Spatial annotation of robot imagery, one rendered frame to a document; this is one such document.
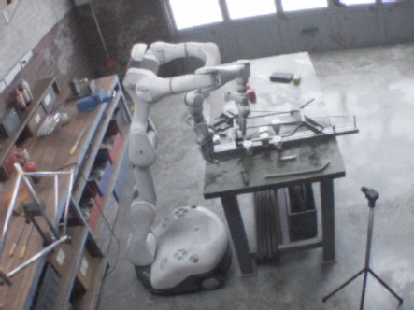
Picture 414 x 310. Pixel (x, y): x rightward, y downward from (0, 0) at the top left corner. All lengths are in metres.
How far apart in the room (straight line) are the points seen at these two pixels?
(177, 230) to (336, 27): 3.47
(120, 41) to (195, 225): 3.14
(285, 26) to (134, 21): 1.84
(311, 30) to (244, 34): 0.85
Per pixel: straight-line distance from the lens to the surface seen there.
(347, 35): 5.69
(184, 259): 2.81
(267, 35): 5.55
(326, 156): 2.47
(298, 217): 3.11
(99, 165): 3.89
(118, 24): 5.56
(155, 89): 2.02
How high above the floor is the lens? 2.41
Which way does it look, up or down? 34 degrees down
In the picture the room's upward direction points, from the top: 17 degrees counter-clockwise
